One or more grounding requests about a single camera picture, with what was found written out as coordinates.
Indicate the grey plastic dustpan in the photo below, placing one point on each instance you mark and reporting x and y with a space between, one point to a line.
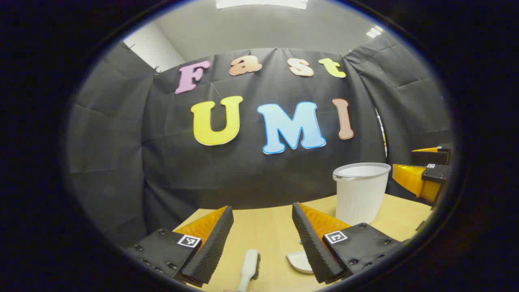
298 261

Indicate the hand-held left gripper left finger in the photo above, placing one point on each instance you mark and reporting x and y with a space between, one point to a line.
211 251

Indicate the white ribbed garbage bin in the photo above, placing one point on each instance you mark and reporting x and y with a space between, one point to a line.
359 198

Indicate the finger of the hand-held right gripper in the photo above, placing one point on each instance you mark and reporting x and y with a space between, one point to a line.
436 172
429 157

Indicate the small grey broom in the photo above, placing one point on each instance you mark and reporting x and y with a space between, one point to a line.
248 267

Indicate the long ceiling light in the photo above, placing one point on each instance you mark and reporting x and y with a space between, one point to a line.
261 4

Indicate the small ceiling light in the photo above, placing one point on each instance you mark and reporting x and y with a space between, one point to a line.
374 32

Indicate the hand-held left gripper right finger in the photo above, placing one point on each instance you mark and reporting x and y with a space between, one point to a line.
310 243

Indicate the light wooden desktop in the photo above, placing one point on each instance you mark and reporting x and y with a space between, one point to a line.
267 231

